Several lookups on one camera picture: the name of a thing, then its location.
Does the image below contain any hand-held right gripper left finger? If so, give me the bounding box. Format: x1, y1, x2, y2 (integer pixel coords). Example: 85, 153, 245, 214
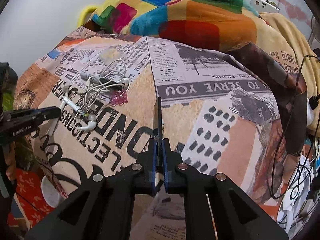
25, 137, 160, 240

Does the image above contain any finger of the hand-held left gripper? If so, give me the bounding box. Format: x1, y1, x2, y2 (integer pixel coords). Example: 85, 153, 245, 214
32, 106, 62, 123

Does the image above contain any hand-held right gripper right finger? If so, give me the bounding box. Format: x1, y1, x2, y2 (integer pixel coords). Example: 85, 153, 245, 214
161, 137, 289, 240

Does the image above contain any white earphones tangle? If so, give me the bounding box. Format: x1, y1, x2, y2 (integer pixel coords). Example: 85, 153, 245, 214
60, 59, 130, 130

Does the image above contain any black and white pen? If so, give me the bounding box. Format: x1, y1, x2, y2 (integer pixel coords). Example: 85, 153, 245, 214
80, 72, 125, 90

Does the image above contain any pink plastic hair clip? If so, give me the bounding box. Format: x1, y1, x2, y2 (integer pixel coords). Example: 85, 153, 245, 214
110, 91, 128, 106

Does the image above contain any white plastic bowl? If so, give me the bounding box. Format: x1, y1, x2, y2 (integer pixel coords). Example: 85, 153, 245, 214
41, 176, 64, 208

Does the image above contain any clear plastic wrapper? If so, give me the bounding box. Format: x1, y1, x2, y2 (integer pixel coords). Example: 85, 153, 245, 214
99, 45, 124, 61

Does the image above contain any person's left hand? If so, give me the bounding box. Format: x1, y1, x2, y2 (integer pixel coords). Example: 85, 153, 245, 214
5, 145, 17, 181

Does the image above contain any green leaf print bag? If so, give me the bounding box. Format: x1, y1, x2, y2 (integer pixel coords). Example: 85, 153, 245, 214
0, 62, 18, 112

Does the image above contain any red floral paper bag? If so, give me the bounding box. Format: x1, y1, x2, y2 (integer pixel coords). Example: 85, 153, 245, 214
7, 169, 54, 228

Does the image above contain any newspaper print bed sheet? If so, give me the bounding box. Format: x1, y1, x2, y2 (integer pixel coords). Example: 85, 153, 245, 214
14, 26, 308, 240

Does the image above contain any yellow foam tube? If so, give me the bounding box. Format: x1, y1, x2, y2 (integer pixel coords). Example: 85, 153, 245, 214
79, 4, 99, 27

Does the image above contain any colourful patchwork blanket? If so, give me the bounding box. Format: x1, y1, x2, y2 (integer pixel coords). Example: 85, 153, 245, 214
90, 0, 320, 135

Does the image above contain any white appliance box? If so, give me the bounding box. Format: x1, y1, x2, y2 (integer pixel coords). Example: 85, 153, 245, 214
251, 0, 280, 12

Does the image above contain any standing fan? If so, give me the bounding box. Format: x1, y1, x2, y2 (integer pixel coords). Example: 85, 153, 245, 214
309, 15, 320, 46

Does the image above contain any black cable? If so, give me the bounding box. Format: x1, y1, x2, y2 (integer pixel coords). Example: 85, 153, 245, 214
269, 55, 320, 200

